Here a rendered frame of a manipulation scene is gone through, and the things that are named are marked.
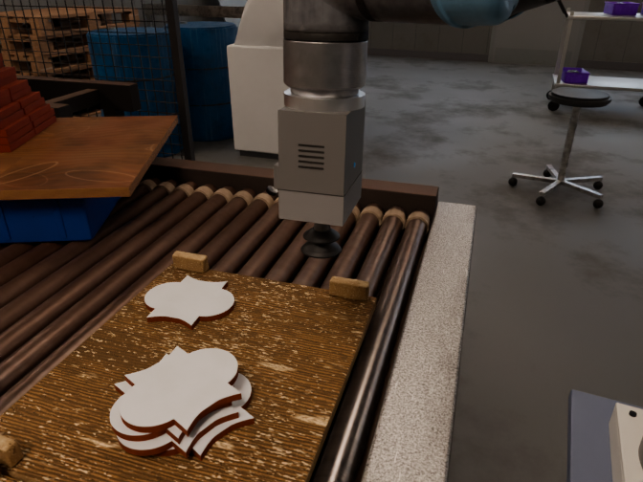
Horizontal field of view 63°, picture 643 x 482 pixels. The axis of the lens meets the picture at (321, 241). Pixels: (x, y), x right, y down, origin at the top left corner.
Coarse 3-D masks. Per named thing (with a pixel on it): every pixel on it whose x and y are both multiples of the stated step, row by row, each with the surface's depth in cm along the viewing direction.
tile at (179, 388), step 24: (168, 360) 60; (192, 360) 60; (216, 360) 60; (144, 384) 57; (168, 384) 57; (192, 384) 57; (216, 384) 57; (120, 408) 54; (144, 408) 54; (168, 408) 54; (192, 408) 54; (144, 432) 52
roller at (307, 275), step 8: (360, 208) 115; (352, 216) 110; (344, 224) 106; (352, 224) 109; (344, 232) 104; (344, 240) 104; (304, 264) 92; (312, 264) 91; (320, 264) 92; (328, 264) 94; (304, 272) 88; (312, 272) 89; (320, 272) 90; (296, 280) 86; (304, 280) 86; (312, 280) 87; (320, 280) 90
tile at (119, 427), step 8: (120, 384) 58; (128, 384) 58; (120, 392) 58; (120, 400) 56; (112, 408) 55; (216, 408) 56; (112, 416) 54; (120, 416) 54; (112, 424) 53; (120, 424) 53; (120, 432) 52; (128, 432) 52; (136, 432) 52; (152, 432) 52; (160, 432) 53; (168, 432) 53; (176, 432) 52; (128, 440) 52; (136, 440) 52; (144, 440) 52; (176, 440) 52
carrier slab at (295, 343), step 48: (144, 288) 81; (240, 288) 81; (288, 288) 81; (96, 336) 70; (144, 336) 70; (192, 336) 70; (240, 336) 70; (288, 336) 70; (336, 336) 70; (48, 384) 62; (96, 384) 62; (288, 384) 62; (336, 384) 62; (0, 432) 56; (48, 432) 56; (96, 432) 56; (240, 432) 56; (288, 432) 56; (48, 480) 51; (96, 480) 51; (144, 480) 51; (192, 480) 51; (240, 480) 51; (288, 480) 51
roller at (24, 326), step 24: (192, 192) 121; (168, 216) 108; (144, 240) 100; (96, 264) 91; (120, 264) 93; (72, 288) 84; (48, 312) 79; (0, 336) 73; (24, 336) 75; (0, 360) 71
